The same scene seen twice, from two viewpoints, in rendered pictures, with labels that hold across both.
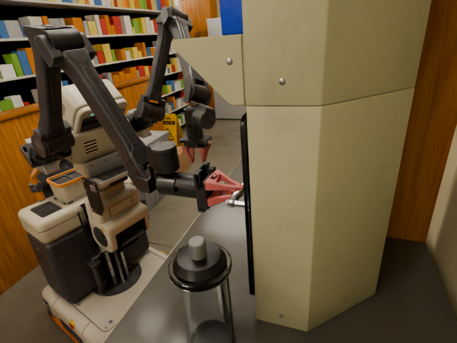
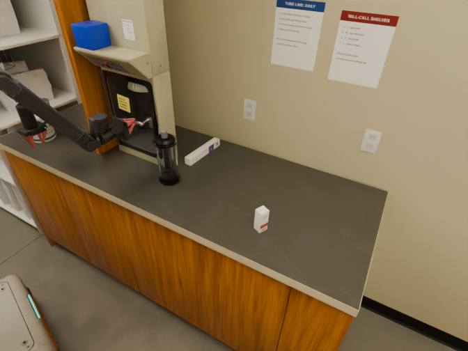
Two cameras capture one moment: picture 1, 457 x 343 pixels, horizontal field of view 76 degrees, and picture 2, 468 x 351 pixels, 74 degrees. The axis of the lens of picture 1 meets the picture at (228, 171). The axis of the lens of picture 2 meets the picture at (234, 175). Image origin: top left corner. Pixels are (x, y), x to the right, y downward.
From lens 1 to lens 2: 1.26 m
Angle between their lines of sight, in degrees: 70
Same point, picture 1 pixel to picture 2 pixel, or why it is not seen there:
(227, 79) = (147, 69)
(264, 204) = (161, 112)
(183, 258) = (164, 139)
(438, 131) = not seen: hidden behind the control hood
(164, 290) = (128, 192)
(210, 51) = (142, 60)
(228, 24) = (95, 44)
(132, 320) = (140, 203)
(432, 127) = not seen: hidden behind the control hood
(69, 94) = not seen: outside the picture
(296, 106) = (164, 72)
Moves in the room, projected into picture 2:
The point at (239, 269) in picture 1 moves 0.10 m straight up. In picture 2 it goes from (134, 167) to (130, 150)
